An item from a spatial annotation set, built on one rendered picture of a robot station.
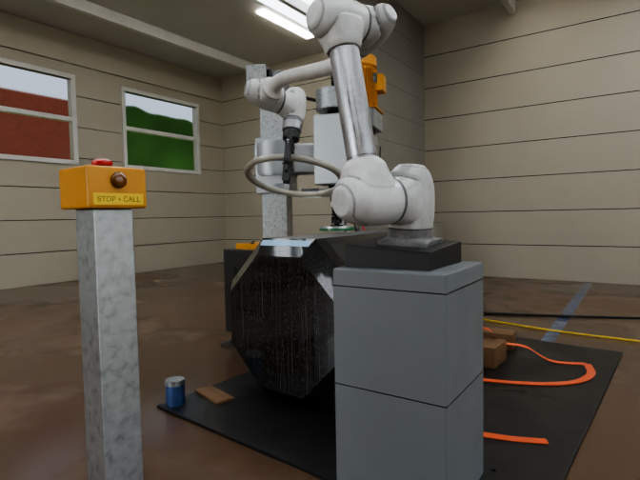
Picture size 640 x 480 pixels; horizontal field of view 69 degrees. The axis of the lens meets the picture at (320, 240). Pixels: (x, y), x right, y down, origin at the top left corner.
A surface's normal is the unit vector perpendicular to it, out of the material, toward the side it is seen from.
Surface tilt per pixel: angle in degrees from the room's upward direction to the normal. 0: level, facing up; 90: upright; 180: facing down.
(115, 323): 90
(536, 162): 90
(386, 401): 90
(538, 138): 90
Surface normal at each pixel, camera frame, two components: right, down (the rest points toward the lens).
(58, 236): 0.82, 0.01
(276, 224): -0.15, 0.05
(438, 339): -0.57, 0.05
